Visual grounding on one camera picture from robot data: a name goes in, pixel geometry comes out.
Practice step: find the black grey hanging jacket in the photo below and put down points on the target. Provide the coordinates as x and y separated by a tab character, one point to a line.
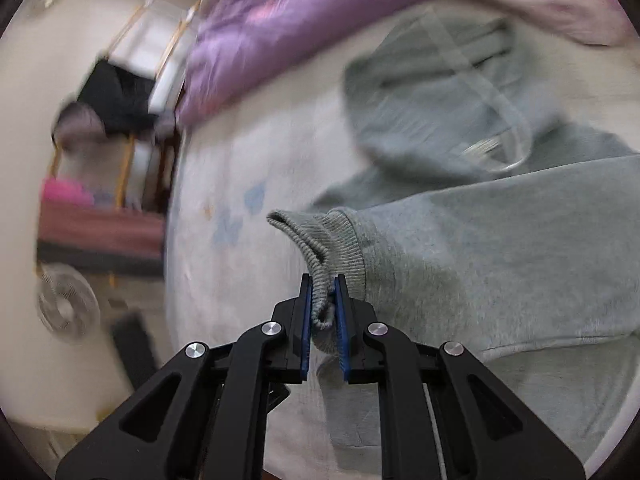
112	101

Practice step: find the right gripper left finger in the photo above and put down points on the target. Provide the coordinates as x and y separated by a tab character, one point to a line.
203	415

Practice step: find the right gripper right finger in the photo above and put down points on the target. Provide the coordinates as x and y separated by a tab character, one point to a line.
443	414

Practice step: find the pink grey hanging towel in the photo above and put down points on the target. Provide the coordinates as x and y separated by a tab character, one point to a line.
86	230

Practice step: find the wooden clothes rack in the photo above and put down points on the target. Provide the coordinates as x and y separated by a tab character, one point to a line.
167	150

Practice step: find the white standing fan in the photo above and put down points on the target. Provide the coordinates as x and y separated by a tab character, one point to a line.
66	303

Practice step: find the grey zip hoodie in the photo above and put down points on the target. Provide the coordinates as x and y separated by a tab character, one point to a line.
486	217

